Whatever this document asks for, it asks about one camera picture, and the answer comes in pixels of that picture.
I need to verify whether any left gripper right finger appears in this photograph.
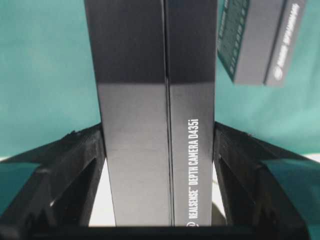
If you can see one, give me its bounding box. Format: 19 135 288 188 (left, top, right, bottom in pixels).
213 122 320 240

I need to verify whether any green table cloth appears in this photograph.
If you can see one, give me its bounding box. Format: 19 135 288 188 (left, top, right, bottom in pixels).
0 0 320 161

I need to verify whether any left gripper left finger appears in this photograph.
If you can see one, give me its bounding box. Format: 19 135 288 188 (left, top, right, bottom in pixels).
0 124 106 240

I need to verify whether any black camera box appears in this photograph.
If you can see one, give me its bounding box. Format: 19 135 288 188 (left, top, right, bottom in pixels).
84 0 218 227
217 0 307 88

